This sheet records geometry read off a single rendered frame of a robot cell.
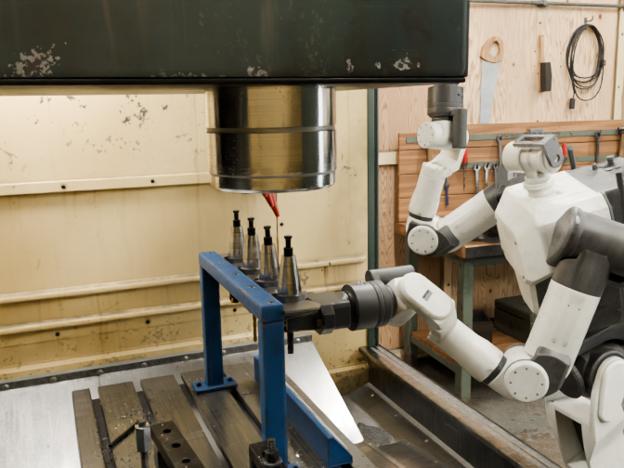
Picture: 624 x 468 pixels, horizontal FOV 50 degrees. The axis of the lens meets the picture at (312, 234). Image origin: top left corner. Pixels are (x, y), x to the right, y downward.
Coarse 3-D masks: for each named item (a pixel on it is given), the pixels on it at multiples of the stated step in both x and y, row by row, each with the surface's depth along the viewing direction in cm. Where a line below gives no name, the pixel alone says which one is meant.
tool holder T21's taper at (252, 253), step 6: (246, 234) 138; (246, 240) 138; (252, 240) 137; (258, 240) 138; (246, 246) 138; (252, 246) 137; (258, 246) 138; (246, 252) 138; (252, 252) 137; (258, 252) 138; (246, 258) 138; (252, 258) 137; (258, 258) 138; (246, 264) 138; (252, 264) 137; (258, 264) 138
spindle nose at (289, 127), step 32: (224, 96) 75; (256, 96) 74; (288, 96) 74; (320, 96) 76; (224, 128) 76; (256, 128) 74; (288, 128) 75; (320, 128) 77; (224, 160) 77; (256, 160) 75; (288, 160) 75; (320, 160) 78; (256, 192) 76; (288, 192) 76
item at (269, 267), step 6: (264, 246) 127; (270, 246) 127; (264, 252) 127; (270, 252) 127; (276, 252) 128; (264, 258) 127; (270, 258) 127; (276, 258) 128; (264, 264) 128; (270, 264) 127; (276, 264) 128; (264, 270) 128; (270, 270) 127; (276, 270) 128; (264, 276) 128; (270, 276) 127; (276, 276) 128
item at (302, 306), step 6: (306, 300) 117; (288, 306) 114; (294, 306) 114; (300, 306) 114; (306, 306) 114; (312, 306) 114; (318, 306) 114; (288, 312) 111; (294, 312) 112; (300, 312) 112; (306, 312) 113
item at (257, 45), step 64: (0, 0) 58; (64, 0) 60; (128, 0) 62; (192, 0) 64; (256, 0) 66; (320, 0) 69; (384, 0) 72; (448, 0) 74; (0, 64) 59; (64, 64) 61; (128, 64) 63; (192, 64) 65; (256, 64) 67; (320, 64) 70; (384, 64) 73; (448, 64) 76
